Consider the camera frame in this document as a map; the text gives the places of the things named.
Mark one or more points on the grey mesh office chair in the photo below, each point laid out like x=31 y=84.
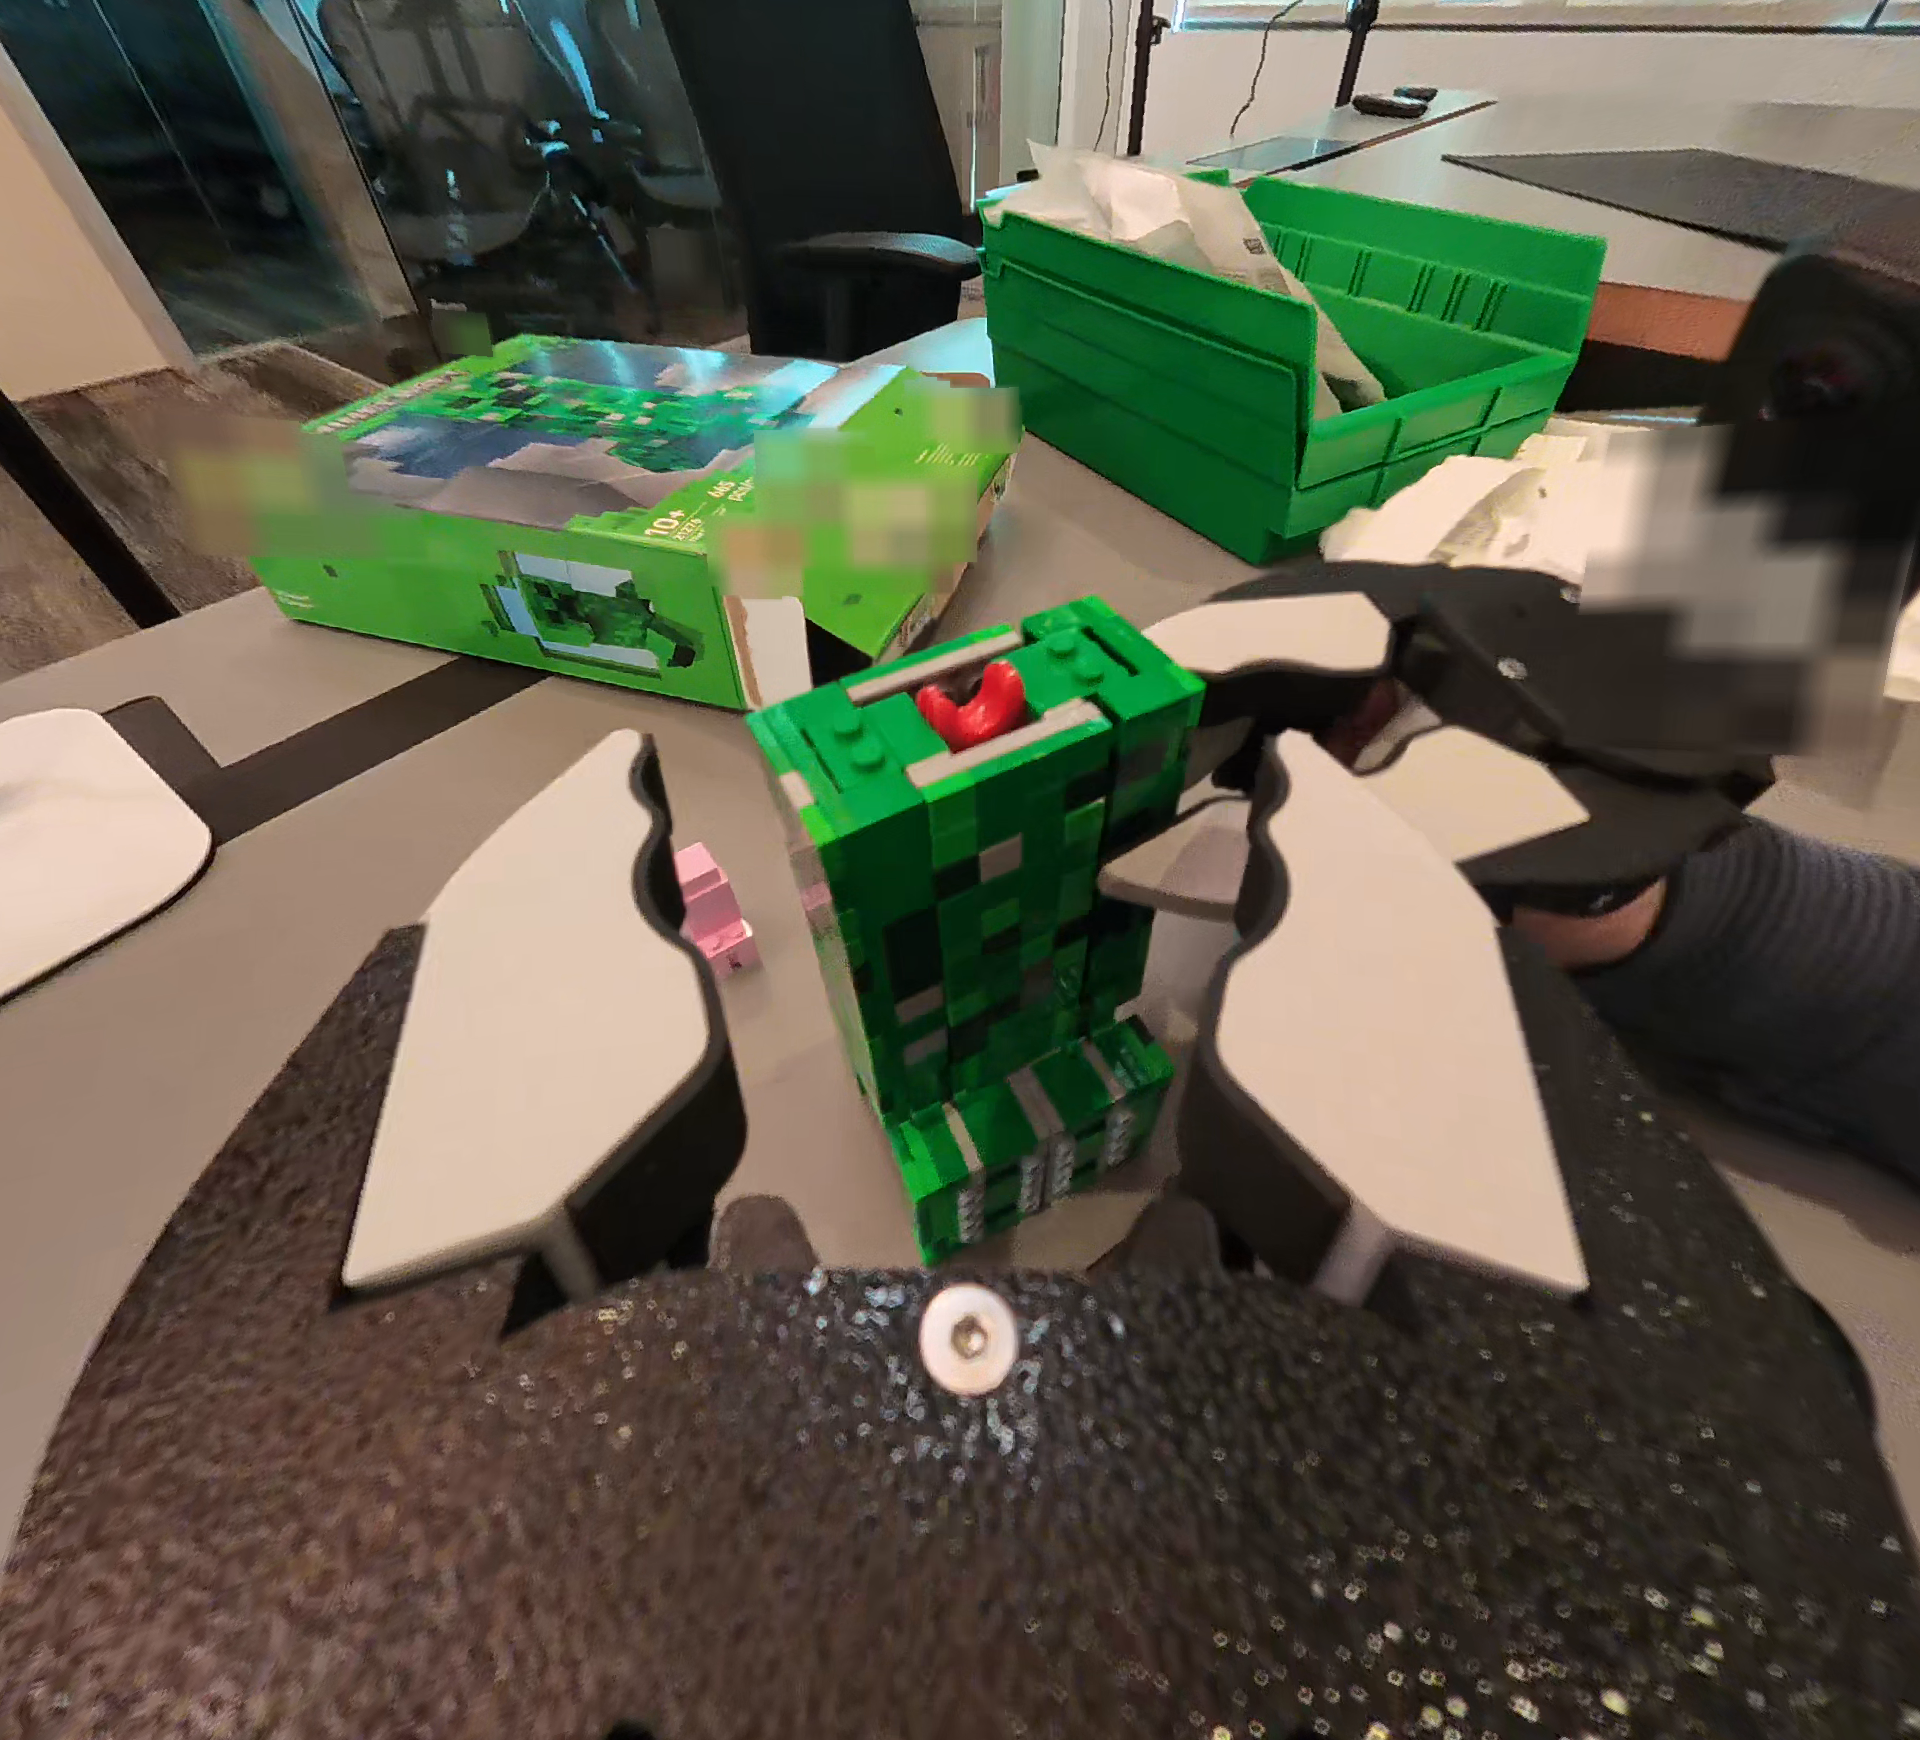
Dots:
x=600 y=44
x=405 y=91

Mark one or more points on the black desk mat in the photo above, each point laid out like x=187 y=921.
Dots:
x=1680 y=195

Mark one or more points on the white book stand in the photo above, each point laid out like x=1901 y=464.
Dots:
x=91 y=825

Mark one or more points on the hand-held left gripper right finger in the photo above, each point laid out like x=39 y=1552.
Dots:
x=1380 y=1050

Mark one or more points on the person's right hand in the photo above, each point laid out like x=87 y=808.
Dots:
x=1598 y=930

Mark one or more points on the green lego creeper model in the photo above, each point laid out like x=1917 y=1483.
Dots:
x=975 y=870

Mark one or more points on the pink lego pig figure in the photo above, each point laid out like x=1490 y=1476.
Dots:
x=712 y=908

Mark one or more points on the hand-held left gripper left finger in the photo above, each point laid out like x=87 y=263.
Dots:
x=540 y=1050

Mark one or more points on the white plastic bag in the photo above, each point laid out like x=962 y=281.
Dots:
x=1155 y=211
x=1440 y=511

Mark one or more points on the green plastic storage bin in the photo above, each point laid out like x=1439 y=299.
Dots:
x=1171 y=421

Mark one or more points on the green lego set box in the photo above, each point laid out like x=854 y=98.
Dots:
x=374 y=578

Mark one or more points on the black office chair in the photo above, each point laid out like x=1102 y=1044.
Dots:
x=780 y=44

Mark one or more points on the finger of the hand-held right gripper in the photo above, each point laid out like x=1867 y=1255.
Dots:
x=1185 y=870
x=1275 y=639

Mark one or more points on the grey desk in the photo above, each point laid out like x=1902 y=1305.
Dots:
x=1650 y=120

